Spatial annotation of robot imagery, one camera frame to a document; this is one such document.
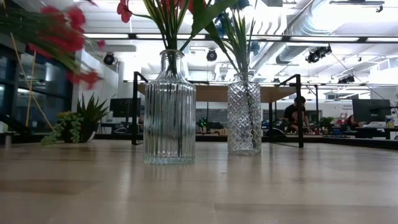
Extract ribbed clear glass vase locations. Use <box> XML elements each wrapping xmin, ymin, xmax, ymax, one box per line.
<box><xmin>143</xmin><ymin>49</ymin><xmax>197</xmax><ymax>165</ymax></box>

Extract diamond-pattern clear glass vase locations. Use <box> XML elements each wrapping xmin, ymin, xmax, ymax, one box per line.
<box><xmin>227</xmin><ymin>72</ymin><xmax>262</xmax><ymax>156</ymax></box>

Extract blue artificial flower bunch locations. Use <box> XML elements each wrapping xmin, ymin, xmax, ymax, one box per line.
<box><xmin>214</xmin><ymin>0</ymin><xmax>261</xmax><ymax>147</ymax></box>

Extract dark red artificial tulip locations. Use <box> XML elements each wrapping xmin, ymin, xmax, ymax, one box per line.
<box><xmin>178</xmin><ymin>0</ymin><xmax>239</xmax><ymax>52</ymax></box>

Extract wooden shelf with black legs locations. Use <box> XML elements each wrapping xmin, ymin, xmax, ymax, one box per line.
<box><xmin>132</xmin><ymin>70</ymin><xmax>304</xmax><ymax>149</ymax></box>

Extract black device with green light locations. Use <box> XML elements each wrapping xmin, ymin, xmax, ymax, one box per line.
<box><xmin>195</xmin><ymin>117</ymin><xmax>224</xmax><ymax>133</ymax></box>

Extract black computer monitor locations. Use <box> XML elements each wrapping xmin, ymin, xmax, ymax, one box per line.
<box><xmin>109</xmin><ymin>98</ymin><xmax>142</xmax><ymax>119</ymax></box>
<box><xmin>352</xmin><ymin>98</ymin><xmax>392</xmax><ymax>123</ymax></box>

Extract black office chair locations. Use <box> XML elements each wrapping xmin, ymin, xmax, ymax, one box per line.
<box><xmin>266</xmin><ymin>127</ymin><xmax>289</xmax><ymax>139</ymax></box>

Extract long ceiling light fixture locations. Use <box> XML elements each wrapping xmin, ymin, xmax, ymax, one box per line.
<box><xmin>289</xmin><ymin>36</ymin><xmax>361</xmax><ymax>42</ymax></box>
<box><xmin>366</xmin><ymin>37</ymin><xmax>398</xmax><ymax>43</ymax></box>
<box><xmin>136</xmin><ymin>33</ymin><xmax>206</xmax><ymax>40</ymax></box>
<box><xmin>83</xmin><ymin>32</ymin><xmax>130</xmax><ymax>40</ymax></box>

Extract person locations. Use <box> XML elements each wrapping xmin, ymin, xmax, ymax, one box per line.
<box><xmin>283</xmin><ymin>95</ymin><xmax>310</xmax><ymax>134</ymax></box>
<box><xmin>345</xmin><ymin>114</ymin><xmax>358</xmax><ymax>130</ymax></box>

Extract potted green succulent plant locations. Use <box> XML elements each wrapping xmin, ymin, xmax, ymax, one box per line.
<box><xmin>40</xmin><ymin>93</ymin><xmax>111</xmax><ymax>146</ymax></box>

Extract black ceiling track lights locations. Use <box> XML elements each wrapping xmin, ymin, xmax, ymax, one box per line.
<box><xmin>305</xmin><ymin>45</ymin><xmax>333</xmax><ymax>64</ymax></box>

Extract black office desk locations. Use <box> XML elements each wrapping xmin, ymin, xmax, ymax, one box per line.
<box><xmin>354</xmin><ymin>124</ymin><xmax>398</xmax><ymax>140</ymax></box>

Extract silver ventilation duct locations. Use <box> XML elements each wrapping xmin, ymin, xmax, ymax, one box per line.
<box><xmin>275</xmin><ymin>0</ymin><xmax>340</xmax><ymax>65</ymax></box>

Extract yellow cable with black knot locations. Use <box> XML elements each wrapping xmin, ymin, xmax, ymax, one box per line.
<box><xmin>9</xmin><ymin>30</ymin><xmax>55</xmax><ymax>131</ymax></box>

